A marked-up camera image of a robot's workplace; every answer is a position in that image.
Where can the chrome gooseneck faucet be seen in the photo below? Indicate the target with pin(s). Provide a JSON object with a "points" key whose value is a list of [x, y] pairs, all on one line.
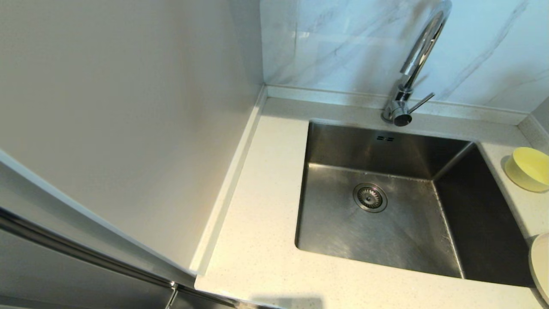
{"points": [[422, 47]]}

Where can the yellow plastic bowl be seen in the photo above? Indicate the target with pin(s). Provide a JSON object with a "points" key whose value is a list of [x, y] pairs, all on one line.
{"points": [[529, 169]]}

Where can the stainless steel sink basin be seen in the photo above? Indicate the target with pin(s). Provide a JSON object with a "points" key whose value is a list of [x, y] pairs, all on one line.
{"points": [[386, 240]]}

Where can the round metal drain strainer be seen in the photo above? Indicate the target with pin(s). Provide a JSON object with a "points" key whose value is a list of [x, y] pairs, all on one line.
{"points": [[369, 197]]}

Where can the tall cabinet with grey door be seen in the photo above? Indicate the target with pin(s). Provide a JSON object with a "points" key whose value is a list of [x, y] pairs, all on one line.
{"points": [[107, 128]]}

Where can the white ceramic plate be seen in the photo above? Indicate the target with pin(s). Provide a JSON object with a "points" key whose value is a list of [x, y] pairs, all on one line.
{"points": [[541, 270]]}

